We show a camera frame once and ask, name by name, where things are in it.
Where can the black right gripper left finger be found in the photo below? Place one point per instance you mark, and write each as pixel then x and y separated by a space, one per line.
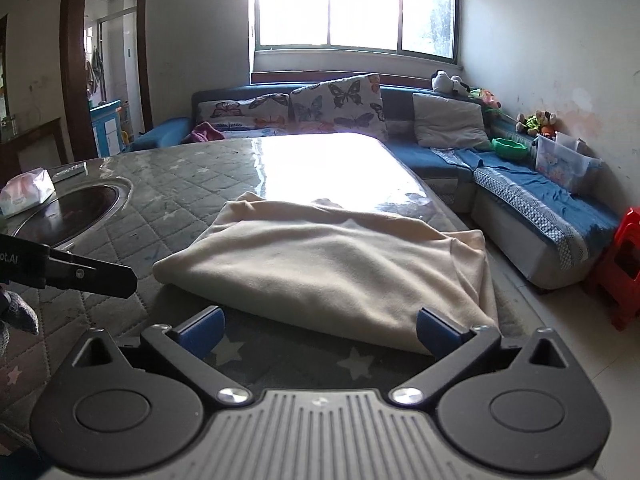
pixel 163 366

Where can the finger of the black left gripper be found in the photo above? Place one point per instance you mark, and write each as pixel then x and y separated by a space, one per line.
pixel 69 271

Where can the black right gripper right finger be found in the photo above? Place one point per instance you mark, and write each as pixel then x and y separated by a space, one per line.
pixel 462 353

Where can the cream garment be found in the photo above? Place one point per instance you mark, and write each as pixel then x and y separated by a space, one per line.
pixel 351 274

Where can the gloved left hand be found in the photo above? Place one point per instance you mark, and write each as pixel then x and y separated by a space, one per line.
pixel 14 312

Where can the black round induction cooktop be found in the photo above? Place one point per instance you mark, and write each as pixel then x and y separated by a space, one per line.
pixel 73 214

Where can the pink tissue pack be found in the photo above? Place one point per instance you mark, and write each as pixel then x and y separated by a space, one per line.
pixel 25 191

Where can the grey remote control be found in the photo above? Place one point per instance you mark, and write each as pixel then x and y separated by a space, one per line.
pixel 68 172

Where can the quilted grey table cover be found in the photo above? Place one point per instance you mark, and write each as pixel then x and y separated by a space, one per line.
pixel 175 195

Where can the blue white small cabinet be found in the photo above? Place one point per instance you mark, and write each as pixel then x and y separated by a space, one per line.
pixel 106 127

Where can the blue corner sofa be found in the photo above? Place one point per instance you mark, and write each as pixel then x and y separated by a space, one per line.
pixel 553 238

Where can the red plastic stool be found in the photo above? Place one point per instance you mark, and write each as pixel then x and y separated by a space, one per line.
pixel 614 279

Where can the purple cloth on sofa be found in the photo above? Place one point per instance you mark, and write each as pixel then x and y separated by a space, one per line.
pixel 202 133

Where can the green plastic bowl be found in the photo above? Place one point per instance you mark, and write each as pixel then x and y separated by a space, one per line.
pixel 509 149

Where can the clear plastic storage box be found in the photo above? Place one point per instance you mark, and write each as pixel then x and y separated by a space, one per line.
pixel 566 167

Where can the grey plain pillow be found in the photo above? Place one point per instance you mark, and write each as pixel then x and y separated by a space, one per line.
pixel 448 123

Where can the green orange plush toys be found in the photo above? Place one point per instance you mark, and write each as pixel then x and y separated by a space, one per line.
pixel 541 123

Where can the small butterfly pillow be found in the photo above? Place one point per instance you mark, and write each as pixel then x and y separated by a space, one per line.
pixel 266 115

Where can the large butterfly pillow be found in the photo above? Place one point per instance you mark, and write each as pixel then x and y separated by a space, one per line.
pixel 352 104

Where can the white plush toy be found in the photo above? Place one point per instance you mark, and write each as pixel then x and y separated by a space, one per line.
pixel 453 85

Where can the brown door frame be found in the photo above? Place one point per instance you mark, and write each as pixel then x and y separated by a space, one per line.
pixel 73 65

